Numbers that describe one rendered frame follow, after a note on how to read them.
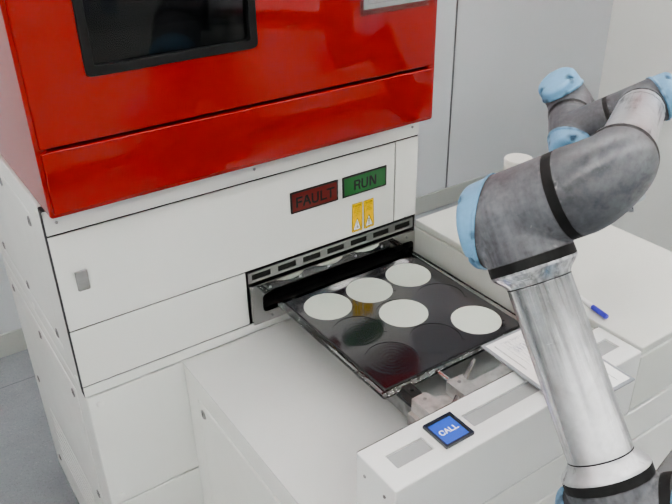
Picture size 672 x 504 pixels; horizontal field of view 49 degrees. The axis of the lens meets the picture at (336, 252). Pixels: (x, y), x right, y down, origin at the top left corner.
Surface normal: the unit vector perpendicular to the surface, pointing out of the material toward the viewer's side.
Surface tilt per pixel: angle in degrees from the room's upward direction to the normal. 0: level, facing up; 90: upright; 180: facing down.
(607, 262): 0
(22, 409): 0
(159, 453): 90
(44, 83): 90
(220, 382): 0
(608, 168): 46
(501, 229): 72
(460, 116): 90
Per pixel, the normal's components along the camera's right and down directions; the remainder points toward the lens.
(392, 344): -0.02, -0.87
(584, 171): -0.23, -0.28
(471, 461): 0.56, 0.40
